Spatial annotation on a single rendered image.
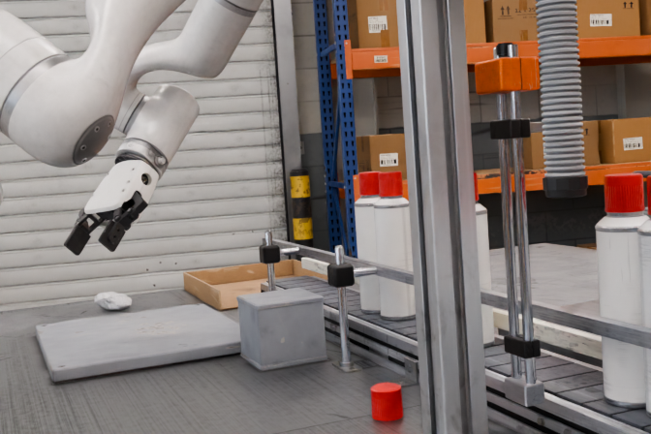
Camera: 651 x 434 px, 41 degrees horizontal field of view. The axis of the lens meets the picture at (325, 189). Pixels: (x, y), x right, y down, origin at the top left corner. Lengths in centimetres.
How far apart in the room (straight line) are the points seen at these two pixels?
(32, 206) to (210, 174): 102
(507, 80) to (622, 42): 432
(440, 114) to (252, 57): 443
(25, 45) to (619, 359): 72
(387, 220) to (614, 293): 46
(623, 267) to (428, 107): 22
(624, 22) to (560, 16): 456
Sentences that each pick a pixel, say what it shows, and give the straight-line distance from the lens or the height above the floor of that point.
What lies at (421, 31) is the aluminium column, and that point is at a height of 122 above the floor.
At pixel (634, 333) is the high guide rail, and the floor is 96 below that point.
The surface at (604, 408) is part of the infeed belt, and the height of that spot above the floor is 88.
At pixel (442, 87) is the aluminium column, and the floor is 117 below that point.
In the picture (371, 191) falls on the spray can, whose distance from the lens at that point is 125.
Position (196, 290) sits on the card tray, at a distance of 183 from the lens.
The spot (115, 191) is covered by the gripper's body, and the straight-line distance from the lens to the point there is 140.
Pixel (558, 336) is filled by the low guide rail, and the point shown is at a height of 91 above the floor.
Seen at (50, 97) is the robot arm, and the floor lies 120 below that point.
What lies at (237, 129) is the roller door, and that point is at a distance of 513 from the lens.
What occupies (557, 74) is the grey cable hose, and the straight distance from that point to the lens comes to 70.
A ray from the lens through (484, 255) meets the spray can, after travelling 102.
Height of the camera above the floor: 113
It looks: 3 degrees down
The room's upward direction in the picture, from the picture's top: 4 degrees counter-clockwise
